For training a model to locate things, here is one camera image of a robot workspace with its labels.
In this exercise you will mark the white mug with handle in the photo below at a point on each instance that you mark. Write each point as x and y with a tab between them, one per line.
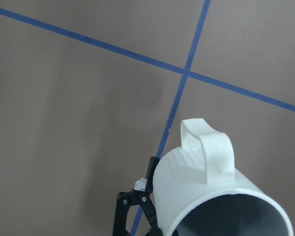
199	192

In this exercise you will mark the brown paper table cover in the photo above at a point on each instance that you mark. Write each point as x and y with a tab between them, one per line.
78	123

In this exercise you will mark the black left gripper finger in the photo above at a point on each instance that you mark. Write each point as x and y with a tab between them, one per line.
138	196

